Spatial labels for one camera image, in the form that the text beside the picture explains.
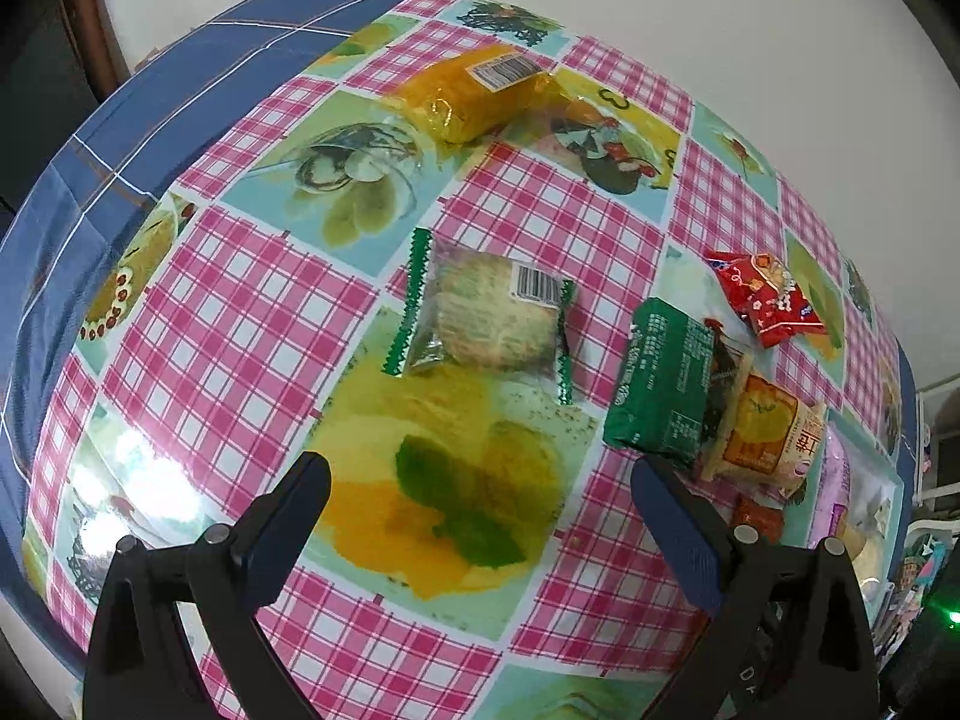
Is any orange egg roll packet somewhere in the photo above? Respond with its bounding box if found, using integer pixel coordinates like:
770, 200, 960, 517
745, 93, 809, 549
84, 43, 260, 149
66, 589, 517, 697
698, 362, 827, 500

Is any green snack bag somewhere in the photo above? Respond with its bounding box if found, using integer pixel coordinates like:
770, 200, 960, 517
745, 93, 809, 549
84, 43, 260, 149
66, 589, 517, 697
602, 298, 715, 468

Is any small orange-red snack packet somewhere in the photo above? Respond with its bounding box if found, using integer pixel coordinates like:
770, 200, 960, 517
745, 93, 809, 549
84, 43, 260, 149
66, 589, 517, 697
731, 494, 784, 544

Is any red snack packet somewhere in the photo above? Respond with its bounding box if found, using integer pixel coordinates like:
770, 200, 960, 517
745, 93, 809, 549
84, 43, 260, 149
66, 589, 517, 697
703, 250, 827, 348

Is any green-edged clear cookie packet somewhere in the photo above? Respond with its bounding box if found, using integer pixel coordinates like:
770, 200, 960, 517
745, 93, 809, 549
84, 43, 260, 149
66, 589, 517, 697
382, 227, 576, 405

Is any pink checkered fruit tablecloth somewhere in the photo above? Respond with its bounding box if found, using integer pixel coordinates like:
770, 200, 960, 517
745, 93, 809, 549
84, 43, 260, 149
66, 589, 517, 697
20, 0, 916, 718

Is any blue plaid cloth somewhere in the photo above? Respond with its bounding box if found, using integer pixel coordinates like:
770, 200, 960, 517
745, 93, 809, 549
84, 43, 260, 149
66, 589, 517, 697
2, 0, 402, 674

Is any orange wrapped cake packet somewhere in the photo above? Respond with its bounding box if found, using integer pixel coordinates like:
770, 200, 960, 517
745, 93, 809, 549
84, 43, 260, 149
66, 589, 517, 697
386, 44, 565, 146

